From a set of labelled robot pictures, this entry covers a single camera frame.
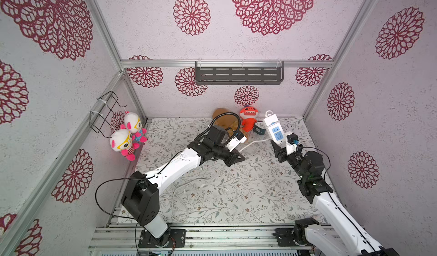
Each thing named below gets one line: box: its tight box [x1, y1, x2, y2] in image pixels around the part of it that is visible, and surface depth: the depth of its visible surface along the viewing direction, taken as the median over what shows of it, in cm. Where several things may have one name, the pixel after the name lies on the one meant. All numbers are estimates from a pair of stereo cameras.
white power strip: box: [264, 110, 287, 148], surface depth 74 cm
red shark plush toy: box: [239, 105, 259, 133], surface depth 115 cm
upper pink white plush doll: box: [124, 110, 148, 144], surface depth 96 cm
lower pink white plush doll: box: [109, 129, 141, 162], surface depth 87 cm
